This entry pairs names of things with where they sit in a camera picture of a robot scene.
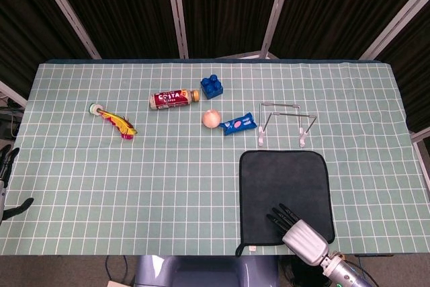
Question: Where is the colourful feather shuttlecock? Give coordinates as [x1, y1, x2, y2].
[88, 102, 138, 141]

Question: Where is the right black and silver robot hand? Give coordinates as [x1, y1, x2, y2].
[266, 203, 331, 267]

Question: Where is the red Costa coffee bottle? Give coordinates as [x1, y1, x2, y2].
[148, 88, 202, 111]

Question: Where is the white screen frame post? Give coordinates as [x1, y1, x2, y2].
[234, 0, 296, 60]
[0, 80, 28, 108]
[357, 0, 430, 61]
[163, 0, 189, 59]
[409, 130, 430, 180]
[32, 0, 101, 60]

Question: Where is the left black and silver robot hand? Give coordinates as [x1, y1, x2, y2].
[0, 145, 34, 224]

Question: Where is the black and blue cloth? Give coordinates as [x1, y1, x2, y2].
[234, 150, 336, 257]

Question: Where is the pink ball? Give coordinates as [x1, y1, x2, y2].
[202, 108, 222, 129]

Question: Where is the wire rack with white feet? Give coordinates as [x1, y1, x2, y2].
[257, 101, 317, 149]

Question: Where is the dark pleated screen panel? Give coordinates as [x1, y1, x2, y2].
[177, 0, 286, 59]
[374, 7, 430, 133]
[0, 0, 91, 99]
[46, 0, 184, 59]
[270, 0, 430, 59]

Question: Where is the purple grey robot torso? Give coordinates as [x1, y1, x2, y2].
[134, 254, 280, 287]

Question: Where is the blue snack packet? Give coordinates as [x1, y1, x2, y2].
[219, 112, 256, 136]

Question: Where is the blue cable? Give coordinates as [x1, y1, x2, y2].
[105, 255, 130, 284]

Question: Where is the blue building block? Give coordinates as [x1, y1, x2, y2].
[200, 74, 224, 100]

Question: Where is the green grid tablecloth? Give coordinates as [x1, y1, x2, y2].
[0, 61, 430, 256]

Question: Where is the dark equipment with cables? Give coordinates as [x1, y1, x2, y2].
[0, 97, 24, 140]

